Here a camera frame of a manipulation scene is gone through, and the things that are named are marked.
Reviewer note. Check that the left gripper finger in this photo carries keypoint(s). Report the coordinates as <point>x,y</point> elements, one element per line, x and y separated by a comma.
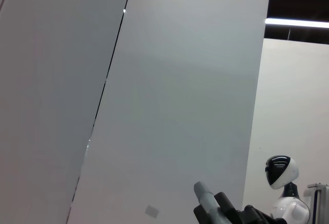
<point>236,211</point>
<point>201,215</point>

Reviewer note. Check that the grey pen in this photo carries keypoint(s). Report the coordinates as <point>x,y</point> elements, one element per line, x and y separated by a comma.
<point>207,198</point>

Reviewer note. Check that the ceiling light strip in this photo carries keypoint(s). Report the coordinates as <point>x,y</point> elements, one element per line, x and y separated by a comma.
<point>295,22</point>

